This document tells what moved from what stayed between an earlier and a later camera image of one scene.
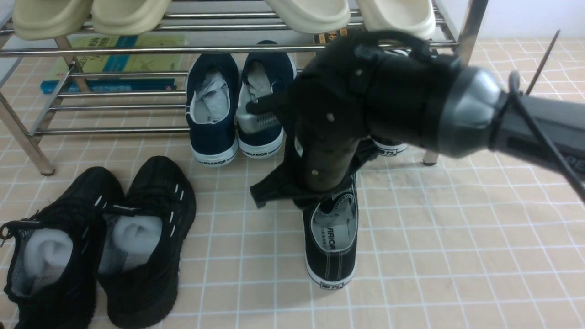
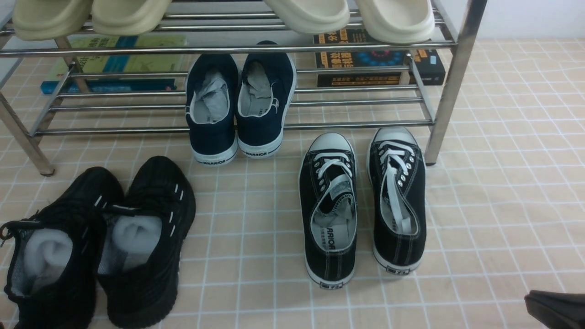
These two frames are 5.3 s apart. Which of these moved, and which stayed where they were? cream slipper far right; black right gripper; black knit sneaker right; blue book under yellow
Moved: black right gripper
Stayed: black knit sneaker right; cream slipper far right; blue book under yellow
